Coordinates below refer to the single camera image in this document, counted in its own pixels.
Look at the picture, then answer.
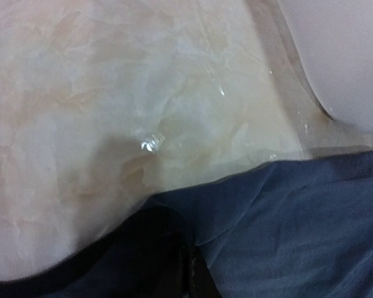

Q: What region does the navy blue tank top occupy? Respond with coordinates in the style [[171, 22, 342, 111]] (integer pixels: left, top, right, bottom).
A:
[[0, 151, 373, 297]]

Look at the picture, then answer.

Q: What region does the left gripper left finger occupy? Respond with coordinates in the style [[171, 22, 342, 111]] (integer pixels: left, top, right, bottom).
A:
[[139, 214, 189, 297]]

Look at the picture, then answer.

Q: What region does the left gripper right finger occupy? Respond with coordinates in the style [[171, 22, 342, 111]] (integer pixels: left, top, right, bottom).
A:
[[191, 246, 222, 298]]

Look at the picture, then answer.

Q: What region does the white plastic wash basin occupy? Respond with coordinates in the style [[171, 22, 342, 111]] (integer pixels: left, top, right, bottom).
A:
[[279, 0, 373, 132]]

